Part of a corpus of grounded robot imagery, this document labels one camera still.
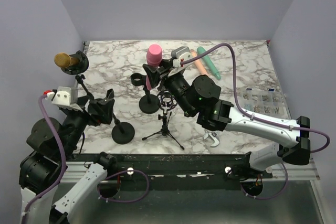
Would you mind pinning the black front mounting rail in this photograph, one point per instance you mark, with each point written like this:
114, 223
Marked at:
234, 166

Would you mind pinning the gold microphone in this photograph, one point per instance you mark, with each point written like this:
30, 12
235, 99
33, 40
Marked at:
64, 60

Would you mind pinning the black tripod shock-mount stand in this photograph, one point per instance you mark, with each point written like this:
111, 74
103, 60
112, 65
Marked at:
166, 103

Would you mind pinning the beige microphone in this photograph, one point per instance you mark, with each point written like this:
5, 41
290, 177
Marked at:
198, 63

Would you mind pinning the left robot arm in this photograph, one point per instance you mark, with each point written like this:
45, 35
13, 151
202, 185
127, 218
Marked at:
53, 140

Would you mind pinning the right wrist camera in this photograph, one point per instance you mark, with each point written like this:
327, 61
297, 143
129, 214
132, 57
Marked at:
179, 55

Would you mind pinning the mint green microphone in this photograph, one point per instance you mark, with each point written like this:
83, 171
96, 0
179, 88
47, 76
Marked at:
208, 62

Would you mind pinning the red-handled adjustable wrench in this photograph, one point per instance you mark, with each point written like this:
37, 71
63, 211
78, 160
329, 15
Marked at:
212, 135

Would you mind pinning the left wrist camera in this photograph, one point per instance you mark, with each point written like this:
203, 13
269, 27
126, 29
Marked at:
63, 96

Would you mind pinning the black round-base clip stand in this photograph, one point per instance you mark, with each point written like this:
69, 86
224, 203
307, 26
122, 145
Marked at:
149, 103

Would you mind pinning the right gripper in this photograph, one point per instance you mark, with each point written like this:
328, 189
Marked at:
165, 73

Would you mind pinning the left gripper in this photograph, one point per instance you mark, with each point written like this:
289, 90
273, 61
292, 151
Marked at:
105, 108

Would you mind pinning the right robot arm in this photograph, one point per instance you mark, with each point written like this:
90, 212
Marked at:
201, 99

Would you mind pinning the pink microphone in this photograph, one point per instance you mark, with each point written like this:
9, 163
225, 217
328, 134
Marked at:
154, 55

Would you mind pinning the black round-base pink-mic stand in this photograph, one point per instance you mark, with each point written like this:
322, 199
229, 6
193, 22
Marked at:
123, 132

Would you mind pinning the clear plastic screw box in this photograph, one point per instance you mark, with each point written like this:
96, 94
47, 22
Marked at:
268, 102

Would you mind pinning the black gold-mic stand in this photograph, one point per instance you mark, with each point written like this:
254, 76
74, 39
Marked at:
78, 71

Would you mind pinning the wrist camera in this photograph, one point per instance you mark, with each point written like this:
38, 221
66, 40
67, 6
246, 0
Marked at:
63, 96
179, 55

